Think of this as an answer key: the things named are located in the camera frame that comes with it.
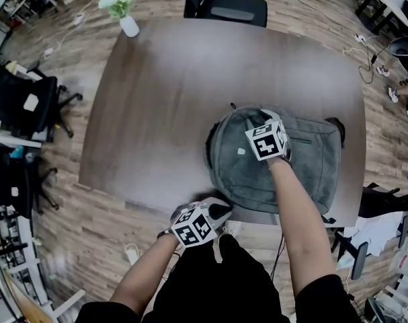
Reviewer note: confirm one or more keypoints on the person's right forearm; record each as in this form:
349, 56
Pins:
301, 220

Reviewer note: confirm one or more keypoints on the cluttered metal rack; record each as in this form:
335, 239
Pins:
8, 247

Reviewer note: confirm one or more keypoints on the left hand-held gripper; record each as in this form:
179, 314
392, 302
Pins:
193, 227

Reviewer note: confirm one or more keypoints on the yellow desk with white legs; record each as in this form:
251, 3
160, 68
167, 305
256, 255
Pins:
12, 66

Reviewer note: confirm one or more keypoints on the black chair with grey armrest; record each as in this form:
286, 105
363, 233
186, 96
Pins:
358, 259

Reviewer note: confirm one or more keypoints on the white vase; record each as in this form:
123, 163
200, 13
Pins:
129, 27

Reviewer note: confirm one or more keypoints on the black mesh office chair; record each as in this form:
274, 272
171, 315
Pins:
5, 177
8, 103

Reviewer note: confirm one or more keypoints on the person's white shoe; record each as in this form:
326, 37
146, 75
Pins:
231, 229

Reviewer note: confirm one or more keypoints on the white power strip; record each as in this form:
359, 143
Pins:
360, 39
78, 19
132, 253

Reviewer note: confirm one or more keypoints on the grey backpack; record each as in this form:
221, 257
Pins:
250, 183

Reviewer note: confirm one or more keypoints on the teal cloth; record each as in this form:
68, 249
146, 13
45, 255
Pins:
17, 152

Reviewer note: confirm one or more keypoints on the white cloth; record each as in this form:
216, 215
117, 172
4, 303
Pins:
375, 231

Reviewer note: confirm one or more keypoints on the orange wooden desk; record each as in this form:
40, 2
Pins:
25, 301

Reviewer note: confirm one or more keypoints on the person's black clothing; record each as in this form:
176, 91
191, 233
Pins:
217, 288

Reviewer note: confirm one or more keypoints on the black office chair with armrests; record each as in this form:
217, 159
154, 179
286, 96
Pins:
237, 5

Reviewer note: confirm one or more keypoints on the white paper tag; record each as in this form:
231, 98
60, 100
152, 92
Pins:
30, 102
14, 192

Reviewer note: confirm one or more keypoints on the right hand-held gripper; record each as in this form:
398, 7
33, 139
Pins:
265, 143

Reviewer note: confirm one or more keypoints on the small white adapter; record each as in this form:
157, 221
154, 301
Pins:
48, 52

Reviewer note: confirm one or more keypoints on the person's left forearm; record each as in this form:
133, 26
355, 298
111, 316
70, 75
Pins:
143, 274

